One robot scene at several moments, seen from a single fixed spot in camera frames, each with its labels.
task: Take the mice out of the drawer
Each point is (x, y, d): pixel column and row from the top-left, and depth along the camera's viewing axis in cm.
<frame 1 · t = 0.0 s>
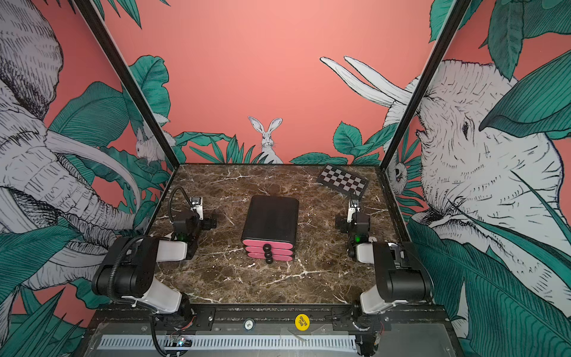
left hand: (204, 206, 95), fingers open
right hand: (349, 209, 95), fingers open
black drawer cabinet: (270, 233, 78), point 18 cm above the table
top pink drawer: (273, 244, 78), point 15 cm above the table
middle pink drawer: (282, 251, 82), point 9 cm above the table
bottom pink drawer: (270, 258, 84), point 5 cm above the table
black white checkerboard: (343, 181, 113), point 3 cm above the table

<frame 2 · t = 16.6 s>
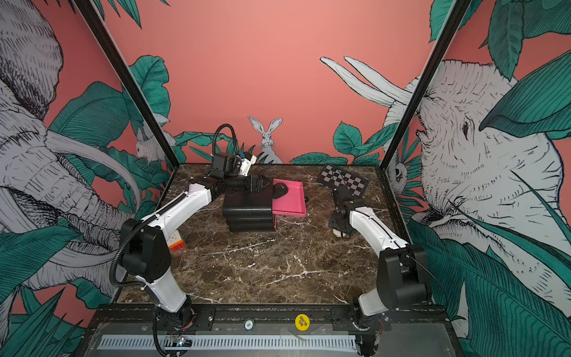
left hand: (266, 180, 84), fingers open
right hand: (337, 221, 89), fingers open
black drawer cabinet: (249, 211, 83), point 18 cm above the table
top pink drawer: (293, 203, 97), point 9 cm above the table
black computer mouse: (279, 190, 94), point 15 cm above the table
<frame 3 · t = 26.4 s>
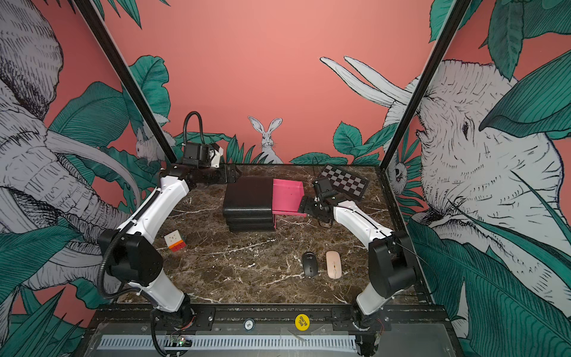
left hand: (232, 170, 85), fingers open
right hand: (305, 206, 90), fingers open
black computer mouse: (310, 264, 87), on the table
pink computer mouse: (334, 264, 87), point 2 cm above the table
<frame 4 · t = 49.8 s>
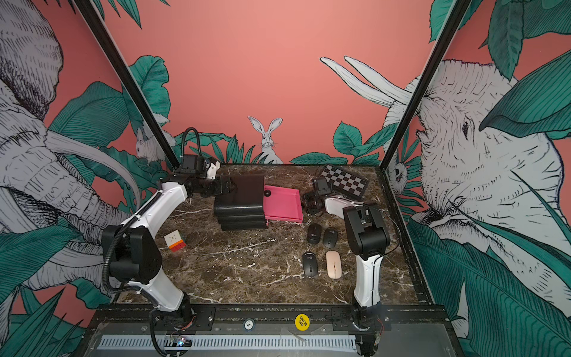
left hand: (230, 184, 89), fingers open
right hand: (298, 195, 102), fingers open
black mouse: (314, 233, 95), point 2 cm above the table
black mouse 2: (330, 237, 94), point 2 cm above the table
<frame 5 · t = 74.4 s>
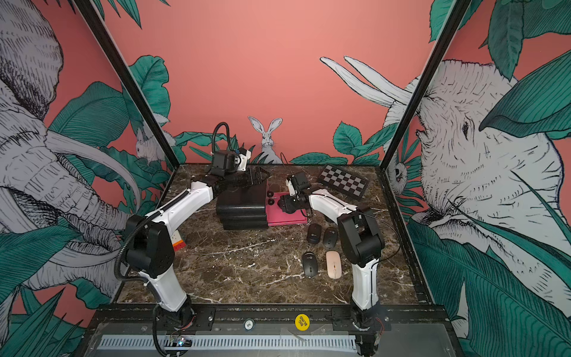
left hand: (265, 173, 87), fingers open
right hand: (286, 200, 97), fingers open
